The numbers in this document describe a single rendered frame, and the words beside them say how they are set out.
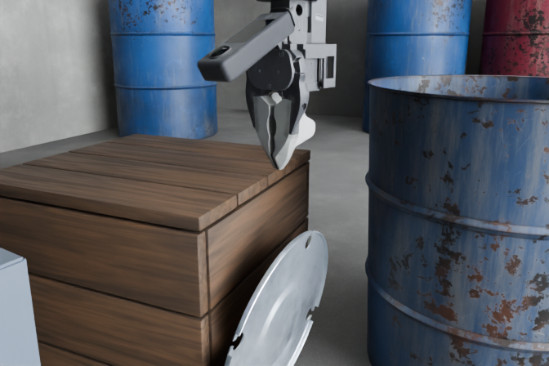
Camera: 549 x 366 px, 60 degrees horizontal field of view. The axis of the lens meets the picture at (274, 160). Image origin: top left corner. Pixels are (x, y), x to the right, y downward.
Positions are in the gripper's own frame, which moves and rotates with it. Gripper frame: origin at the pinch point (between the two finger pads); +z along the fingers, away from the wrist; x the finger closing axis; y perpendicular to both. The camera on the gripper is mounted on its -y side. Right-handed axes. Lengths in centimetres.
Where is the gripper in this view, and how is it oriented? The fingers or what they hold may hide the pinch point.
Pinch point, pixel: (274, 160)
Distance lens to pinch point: 58.4
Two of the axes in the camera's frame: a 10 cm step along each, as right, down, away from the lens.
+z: 0.0, 9.7, 2.4
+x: -7.2, -1.7, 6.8
